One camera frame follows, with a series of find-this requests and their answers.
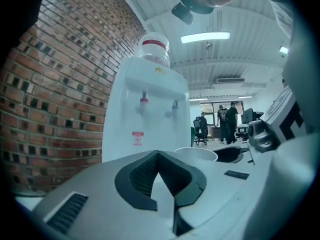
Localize ceiling air vent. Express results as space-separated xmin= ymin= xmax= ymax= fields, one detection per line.
xmin=215 ymin=77 xmax=246 ymax=85

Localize black head-mounted camera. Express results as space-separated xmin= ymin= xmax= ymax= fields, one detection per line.
xmin=171 ymin=1 xmax=195 ymax=25

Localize brown wooden desk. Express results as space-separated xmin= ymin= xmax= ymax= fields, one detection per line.
xmin=207 ymin=125 xmax=223 ymax=142

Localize black office chair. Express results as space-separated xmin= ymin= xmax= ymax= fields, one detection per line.
xmin=193 ymin=115 xmax=209 ymax=146

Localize clear water jug red label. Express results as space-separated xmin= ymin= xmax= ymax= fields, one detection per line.
xmin=135 ymin=31 xmax=171 ymax=69

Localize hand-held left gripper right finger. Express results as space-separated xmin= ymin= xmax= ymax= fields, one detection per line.
xmin=158 ymin=149 xmax=273 ymax=238

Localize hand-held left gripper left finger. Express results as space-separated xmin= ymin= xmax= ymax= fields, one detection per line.
xmin=32 ymin=149 xmax=173 ymax=240

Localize white water dispenser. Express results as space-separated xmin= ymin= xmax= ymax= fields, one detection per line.
xmin=101 ymin=57 xmax=191 ymax=164

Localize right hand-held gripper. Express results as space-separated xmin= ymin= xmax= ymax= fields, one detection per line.
xmin=214 ymin=85 xmax=308 ymax=165

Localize large glass window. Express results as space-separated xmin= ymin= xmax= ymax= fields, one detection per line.
xmin=199 ymin=101 xmax=245 ymax=116

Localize white paper cup green print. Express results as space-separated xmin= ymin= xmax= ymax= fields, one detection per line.
xmin=173 ymin=146 xmax=219 ymax=163

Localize white-backed office chair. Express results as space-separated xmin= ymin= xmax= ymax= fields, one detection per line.
xmin=235 ymin=123 xmax=251 ymax=143

